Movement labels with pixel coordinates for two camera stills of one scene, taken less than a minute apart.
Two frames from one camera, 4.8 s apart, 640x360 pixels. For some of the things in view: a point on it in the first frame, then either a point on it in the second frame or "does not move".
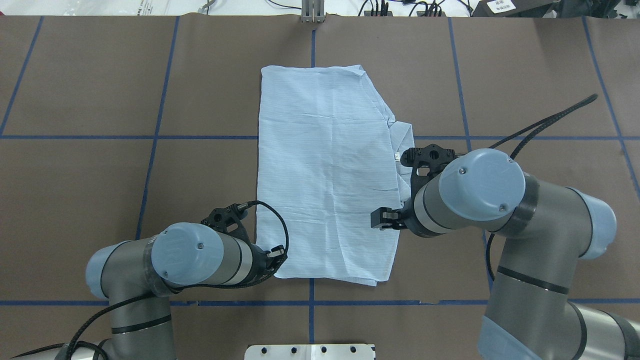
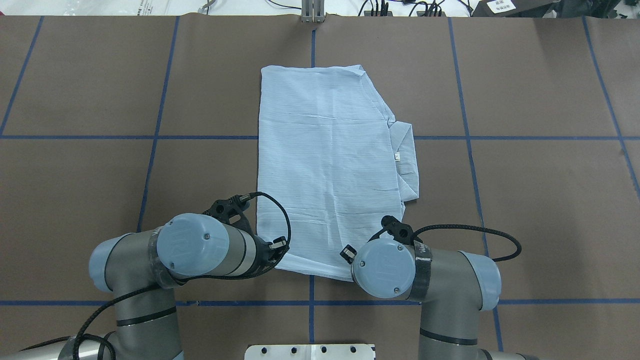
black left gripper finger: x=384 y=218 -> x=348 y=253
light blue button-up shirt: x=329 y=152 does not move
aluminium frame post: x=313 y=11 does not move
